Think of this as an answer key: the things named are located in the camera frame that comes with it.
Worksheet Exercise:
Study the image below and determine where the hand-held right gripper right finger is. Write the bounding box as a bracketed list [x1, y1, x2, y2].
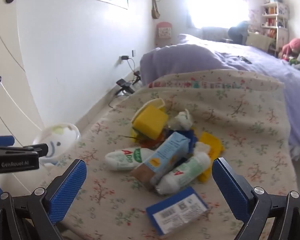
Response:
[212, 157, 300, 240]

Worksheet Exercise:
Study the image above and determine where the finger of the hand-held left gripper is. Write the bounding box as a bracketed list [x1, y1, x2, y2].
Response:
[0, 144, 49, 159]
[0, 135, 15, 146]

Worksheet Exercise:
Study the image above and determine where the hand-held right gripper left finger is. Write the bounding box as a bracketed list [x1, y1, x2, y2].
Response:
[0, 159, 87, 240]

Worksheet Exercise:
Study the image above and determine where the white smiley face bin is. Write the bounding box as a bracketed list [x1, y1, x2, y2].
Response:
[32, 122, 82, 166]

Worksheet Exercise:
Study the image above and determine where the blue snack packet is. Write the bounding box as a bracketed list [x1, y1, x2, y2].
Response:
[165, 127, 198, 157]

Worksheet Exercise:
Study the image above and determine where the yellow packet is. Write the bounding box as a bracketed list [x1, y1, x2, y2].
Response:
[197, 132, 225, 183]

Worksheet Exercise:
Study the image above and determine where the white green drink bottle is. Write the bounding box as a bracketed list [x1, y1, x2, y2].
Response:
[154, 152, 212, 195]
[105, 147, 157, 172]

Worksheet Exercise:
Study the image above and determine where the blue box with barcode label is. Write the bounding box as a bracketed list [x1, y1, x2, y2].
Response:
[146, 186, 209, 236]

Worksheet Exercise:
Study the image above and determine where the floral blanket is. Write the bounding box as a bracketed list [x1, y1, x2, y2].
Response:
[40, 69, 299, 240]

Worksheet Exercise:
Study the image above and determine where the light blue carton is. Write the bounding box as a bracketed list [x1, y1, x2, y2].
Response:
[131, 131, 191, 188]

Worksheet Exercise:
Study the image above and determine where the crumpled white tissue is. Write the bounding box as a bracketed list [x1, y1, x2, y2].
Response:
[168, 109, 194, 131]

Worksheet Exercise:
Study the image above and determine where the orange wrapper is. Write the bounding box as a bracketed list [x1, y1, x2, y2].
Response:
[139, 134, 166, 148]

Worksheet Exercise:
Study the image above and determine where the yellow sponge block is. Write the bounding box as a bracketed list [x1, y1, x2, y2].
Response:
[132, 105, 169, 140]

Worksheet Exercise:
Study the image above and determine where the black device on floor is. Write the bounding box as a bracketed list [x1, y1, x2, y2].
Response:
[116, 78, 136, 95]

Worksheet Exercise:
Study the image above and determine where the purple blanket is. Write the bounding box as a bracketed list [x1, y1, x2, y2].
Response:
[139, 34, 300, 159]

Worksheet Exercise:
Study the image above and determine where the cardboard box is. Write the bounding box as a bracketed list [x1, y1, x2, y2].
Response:
[247, 31, 274, 52]

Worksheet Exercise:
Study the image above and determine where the pink plush toy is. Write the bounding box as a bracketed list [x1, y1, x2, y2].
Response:
[281, 38, 300, 61]

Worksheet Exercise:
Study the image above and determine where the dark cloth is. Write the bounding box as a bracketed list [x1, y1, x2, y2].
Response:
[227, 21, 250, 46]

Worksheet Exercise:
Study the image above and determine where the pink board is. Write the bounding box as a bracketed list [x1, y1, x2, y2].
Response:
[156, 22, 173, 47]

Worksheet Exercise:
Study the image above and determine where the white shelf unit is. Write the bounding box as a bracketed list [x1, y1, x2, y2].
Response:
[261, 0, 290, 57]

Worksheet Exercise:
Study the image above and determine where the brown hanging bag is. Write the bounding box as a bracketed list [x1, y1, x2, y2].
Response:
[151, 0, 161, 20]

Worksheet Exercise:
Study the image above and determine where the black charger cable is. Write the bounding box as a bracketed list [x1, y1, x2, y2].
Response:
[108, 58, 142, 108]

